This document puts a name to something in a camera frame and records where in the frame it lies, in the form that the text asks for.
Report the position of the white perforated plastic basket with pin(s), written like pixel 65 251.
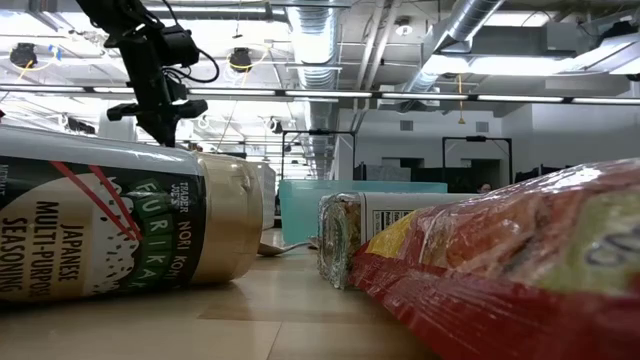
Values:
pixel 267 195

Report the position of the red Maruchan ramen packet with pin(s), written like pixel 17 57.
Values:
pixel 500 275

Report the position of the white pillar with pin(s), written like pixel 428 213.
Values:
pixel 117 127

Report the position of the slanted silver air duct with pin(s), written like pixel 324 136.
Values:
pixel 465 20

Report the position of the person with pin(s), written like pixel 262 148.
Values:
pixel 483 188

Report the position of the silver metal spoon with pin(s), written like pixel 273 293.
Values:
pixel 275 248

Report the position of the white label seasoning shaker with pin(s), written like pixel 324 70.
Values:
pixel 345 235

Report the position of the teal translucent plastic tray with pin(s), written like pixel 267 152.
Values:
pixel 300 215

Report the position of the LED light bar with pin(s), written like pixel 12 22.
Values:
pixel 325 93

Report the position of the wide silver air duct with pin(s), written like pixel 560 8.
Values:
pixel 314 50

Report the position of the black gantry frame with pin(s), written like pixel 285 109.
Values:
pixel 475 138
pixel 318 132

